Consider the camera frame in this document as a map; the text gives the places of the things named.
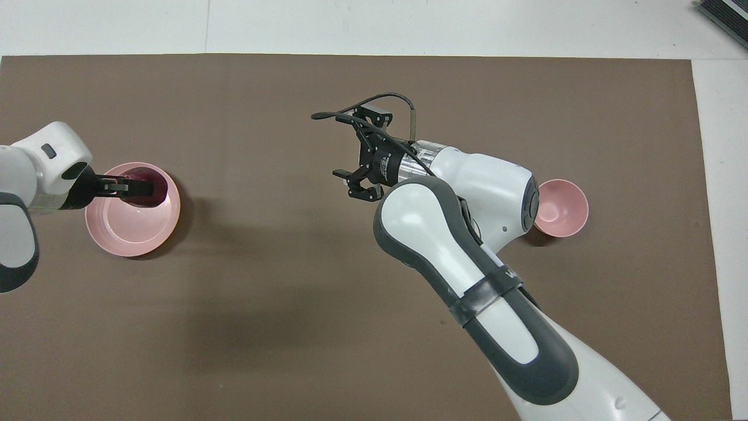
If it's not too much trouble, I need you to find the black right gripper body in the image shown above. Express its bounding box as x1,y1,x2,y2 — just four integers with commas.
358,137,405,188

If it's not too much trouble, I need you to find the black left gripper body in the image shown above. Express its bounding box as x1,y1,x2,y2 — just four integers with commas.
58,165,117,211

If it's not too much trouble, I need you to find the dark red apple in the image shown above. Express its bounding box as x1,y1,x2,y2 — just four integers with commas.
120,166,169,208

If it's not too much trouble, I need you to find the pink plate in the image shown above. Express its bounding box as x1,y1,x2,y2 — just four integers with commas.
85,162,181,258

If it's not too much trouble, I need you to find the pink bowl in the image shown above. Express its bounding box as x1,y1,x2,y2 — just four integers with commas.
533,179,589,238

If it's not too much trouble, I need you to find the brown table mat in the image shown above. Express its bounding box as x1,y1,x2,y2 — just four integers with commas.
0,54,734,421

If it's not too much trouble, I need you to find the grey ribbed metal box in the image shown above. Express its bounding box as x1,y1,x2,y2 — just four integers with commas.
694,0,748,34

